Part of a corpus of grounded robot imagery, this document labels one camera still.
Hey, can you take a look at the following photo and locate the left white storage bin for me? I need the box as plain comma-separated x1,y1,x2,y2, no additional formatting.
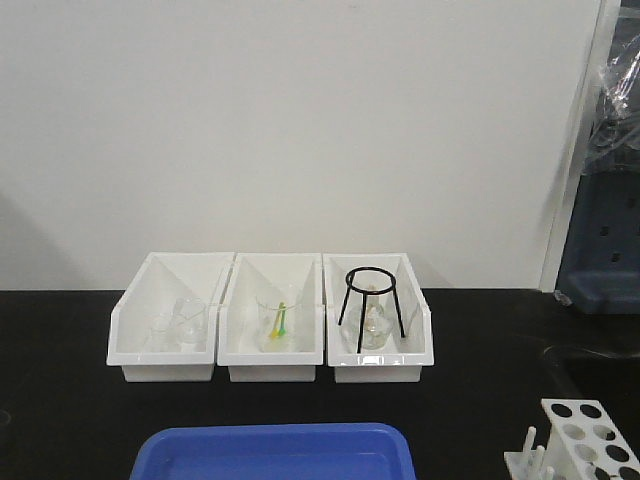
106,252,235,382

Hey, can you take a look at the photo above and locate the yellow plastic dropper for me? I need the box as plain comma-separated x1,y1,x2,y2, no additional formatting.
269,305,279,339

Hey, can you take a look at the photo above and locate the grey pegboard drying rack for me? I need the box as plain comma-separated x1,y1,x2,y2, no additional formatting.
554,6,639,315

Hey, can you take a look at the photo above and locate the blue plastic tray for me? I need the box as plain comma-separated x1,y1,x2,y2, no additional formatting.
130,423,416,479

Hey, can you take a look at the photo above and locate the white test tube rack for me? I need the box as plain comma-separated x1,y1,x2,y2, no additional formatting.
503,398,639,479

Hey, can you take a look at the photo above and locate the right white storage bin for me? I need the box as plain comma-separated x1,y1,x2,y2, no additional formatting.
322,253,435,383

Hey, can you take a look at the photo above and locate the black lab sink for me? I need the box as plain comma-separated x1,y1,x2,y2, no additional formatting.
541,345,639,419

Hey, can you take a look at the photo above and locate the glass beaker with droppers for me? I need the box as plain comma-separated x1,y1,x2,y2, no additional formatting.
256,284,299,353

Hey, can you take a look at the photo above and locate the white storage bin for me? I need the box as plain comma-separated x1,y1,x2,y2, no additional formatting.
216,253,325,383
322,253,435,383
106,252,235,382

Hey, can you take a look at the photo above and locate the black wire tripod stand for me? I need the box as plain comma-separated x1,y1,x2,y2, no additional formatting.
337,266,407,354

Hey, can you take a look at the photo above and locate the middle white storage bin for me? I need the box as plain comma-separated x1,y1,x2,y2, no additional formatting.
216,253,325,383

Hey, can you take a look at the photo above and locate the clear plastic bag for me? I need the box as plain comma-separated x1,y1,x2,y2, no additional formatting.
583,1,639,175

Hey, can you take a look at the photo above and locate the green plastic dropper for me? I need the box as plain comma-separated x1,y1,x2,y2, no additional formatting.
276,302,287,337

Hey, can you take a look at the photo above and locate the glass alcohol lamp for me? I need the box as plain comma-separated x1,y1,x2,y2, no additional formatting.
339,288,393,353

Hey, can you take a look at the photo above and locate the glassware in left bin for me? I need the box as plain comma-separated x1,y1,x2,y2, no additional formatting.
143,298,208,353

